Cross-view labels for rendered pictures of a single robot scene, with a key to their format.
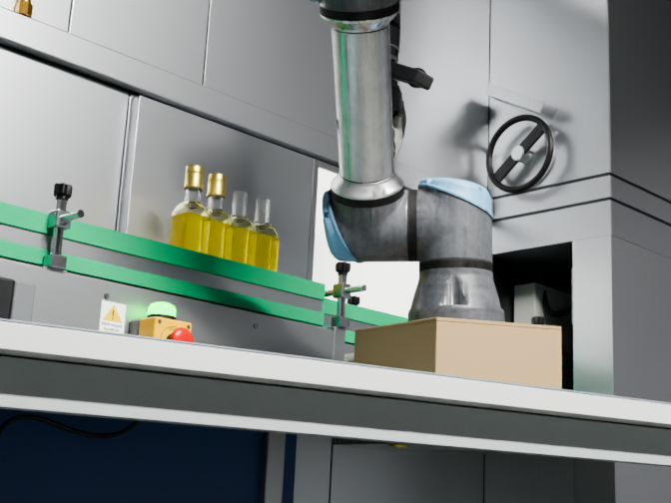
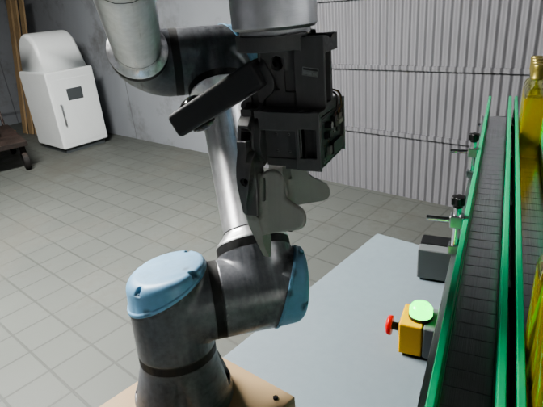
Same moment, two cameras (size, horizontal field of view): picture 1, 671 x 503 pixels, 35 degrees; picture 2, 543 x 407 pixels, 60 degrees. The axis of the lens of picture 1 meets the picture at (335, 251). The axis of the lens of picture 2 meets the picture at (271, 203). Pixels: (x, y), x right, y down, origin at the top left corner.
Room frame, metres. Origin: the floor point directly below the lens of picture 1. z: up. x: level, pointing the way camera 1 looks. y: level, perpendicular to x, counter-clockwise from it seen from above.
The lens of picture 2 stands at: (2.21, -0.22, 1.41)
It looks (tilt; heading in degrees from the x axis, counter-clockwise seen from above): 24 degrees down; 162
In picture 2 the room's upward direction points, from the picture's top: 5 degrees counter-clockwise
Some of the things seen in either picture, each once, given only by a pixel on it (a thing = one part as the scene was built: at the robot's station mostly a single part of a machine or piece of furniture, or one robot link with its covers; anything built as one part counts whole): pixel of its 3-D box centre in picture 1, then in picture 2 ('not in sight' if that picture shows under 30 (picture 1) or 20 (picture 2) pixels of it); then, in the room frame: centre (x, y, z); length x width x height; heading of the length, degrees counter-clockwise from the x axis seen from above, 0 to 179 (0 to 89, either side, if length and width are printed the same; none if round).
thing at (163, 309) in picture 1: (162, 311); (420, 310); (1.60, 0.26, 0.84); 0.04 x 0.04 x 0.03
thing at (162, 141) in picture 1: (299, 230); not in sight; (2.24, 0.08, 1.15); 0.90 x 0.03 x 0.34; 134
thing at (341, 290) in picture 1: (333, 296); not in sight; (1.95, 0.00, 0.95); 0.17 x 0.03 x 0.12; 44
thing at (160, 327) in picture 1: (160, 344); (418, 331); (1.60, 0.26, 0.79); 0.07 x 0.07 x 0.07; 44
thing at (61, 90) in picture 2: not in sight; (61, 90); (-3.70, -0.64, 0.64); 0.68 x 0.55 x 1.28; 29
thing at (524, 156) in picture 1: (522, 155); not in sight; (2.62, -0.48, 1.49); 0.21 x 0.05 x 0.21; 44
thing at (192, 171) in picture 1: (194, 178); not in sight; (1.86, 0.27, 1.14); 0.04 x 0.04 x 0.04
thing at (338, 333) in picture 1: (323, 347); not in sight; (1.96, 0.02, 0.85); 0.09 x 0.04 x 0.07; 44
